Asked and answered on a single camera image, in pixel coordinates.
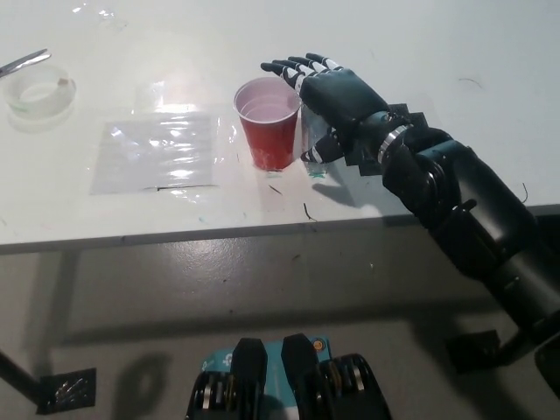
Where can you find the silver scissors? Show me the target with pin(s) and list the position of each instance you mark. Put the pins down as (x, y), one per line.
(22, 61)

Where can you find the clear plastic sheet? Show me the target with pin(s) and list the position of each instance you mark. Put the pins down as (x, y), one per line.
(155, 151)

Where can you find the black robot torso with teal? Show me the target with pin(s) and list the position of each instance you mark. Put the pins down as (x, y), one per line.
(284, 385)

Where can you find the clear hand soap pump bottle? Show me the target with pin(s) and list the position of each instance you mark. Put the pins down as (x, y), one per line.
(311, 131)

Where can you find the clear tape roll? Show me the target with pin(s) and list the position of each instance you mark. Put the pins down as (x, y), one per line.
(39, 98)

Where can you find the black tape square patch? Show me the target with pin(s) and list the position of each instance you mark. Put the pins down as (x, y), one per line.
(404, 116)

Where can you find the black floor tape patch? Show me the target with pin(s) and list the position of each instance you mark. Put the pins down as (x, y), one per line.
(472, 356)
(67, 391)

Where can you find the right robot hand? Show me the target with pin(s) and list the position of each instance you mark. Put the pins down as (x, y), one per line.
(339, 98)

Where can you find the red plastic cup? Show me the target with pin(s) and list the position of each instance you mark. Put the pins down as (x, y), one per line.
(269, 131)

